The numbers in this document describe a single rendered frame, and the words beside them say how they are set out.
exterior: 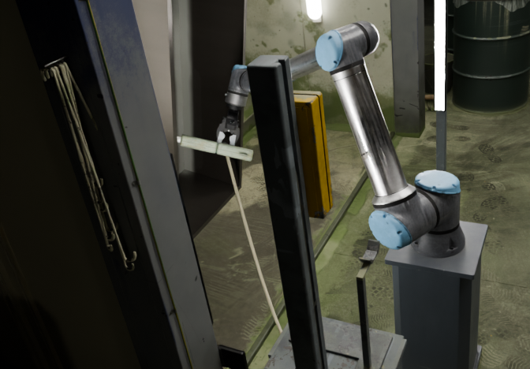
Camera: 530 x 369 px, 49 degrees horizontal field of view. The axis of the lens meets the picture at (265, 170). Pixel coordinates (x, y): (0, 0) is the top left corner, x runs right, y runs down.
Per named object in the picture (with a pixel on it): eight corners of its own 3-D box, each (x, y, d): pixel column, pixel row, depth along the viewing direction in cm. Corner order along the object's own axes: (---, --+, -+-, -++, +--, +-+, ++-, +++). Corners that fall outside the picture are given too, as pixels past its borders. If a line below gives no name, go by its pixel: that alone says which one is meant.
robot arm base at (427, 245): (469, 231, 214) (470, 208, 209) (459, 262, 199) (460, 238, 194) (417, 223, 222) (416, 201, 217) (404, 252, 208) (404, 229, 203)
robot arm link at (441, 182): (468, 218, 204) (470, 174, 196) (437, 239, 196) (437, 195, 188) (434, 203, 215) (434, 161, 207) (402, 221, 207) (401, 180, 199)
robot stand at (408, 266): (482, 348, 246) (488, 224, 215) (468, 406, 222) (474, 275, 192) (409, 332, 259) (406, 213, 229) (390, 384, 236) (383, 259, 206)
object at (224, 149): (251, 145, 264) (255, 151, 242) (248, 155, 265) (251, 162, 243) (145, 121, 258) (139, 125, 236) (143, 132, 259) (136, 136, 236)
